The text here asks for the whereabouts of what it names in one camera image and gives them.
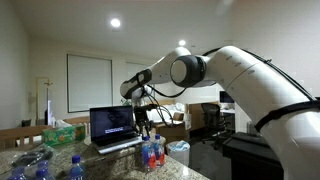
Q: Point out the black cabinet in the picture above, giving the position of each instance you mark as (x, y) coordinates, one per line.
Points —
(250, 156)

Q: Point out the low cardboard box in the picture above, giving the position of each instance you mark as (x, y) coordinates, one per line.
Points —
(171, 131)

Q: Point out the green houseplant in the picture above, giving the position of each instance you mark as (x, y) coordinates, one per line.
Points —
(125, 101)

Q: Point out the tall cardboard box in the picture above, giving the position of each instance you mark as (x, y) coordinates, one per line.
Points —
(195, 115)

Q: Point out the glass jar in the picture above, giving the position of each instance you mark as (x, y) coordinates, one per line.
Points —
(250, 128)

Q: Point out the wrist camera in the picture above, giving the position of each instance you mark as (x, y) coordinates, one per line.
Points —
(146, 107)

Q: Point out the large white window blind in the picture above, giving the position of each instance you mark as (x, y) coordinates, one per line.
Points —
(89, 83)

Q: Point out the white trash bin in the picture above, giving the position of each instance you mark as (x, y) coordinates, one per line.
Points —
(178, 153)

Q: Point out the wooden chair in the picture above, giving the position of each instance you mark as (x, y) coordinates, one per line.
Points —
(76, 120)
(20, 131)

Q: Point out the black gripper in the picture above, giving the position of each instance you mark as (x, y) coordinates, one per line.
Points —
(142, 117)

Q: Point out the desktop computer monitor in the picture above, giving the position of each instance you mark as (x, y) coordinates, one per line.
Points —
(227, 98)

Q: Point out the round ceiling light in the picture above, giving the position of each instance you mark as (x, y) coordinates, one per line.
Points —
(115, 23)
(182, 42)

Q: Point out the black office chair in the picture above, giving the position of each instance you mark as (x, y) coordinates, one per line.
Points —
(213, 116)

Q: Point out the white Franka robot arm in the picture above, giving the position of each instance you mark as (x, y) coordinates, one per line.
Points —
(260, 93)

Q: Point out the shrink-wrapped water bottle pack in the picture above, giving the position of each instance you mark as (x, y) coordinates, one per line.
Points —
(41, 173)

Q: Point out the green tissue box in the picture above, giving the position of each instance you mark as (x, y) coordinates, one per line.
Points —
(63, 135)

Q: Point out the black plastic tray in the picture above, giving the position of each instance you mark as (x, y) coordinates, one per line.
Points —
(31, 158)

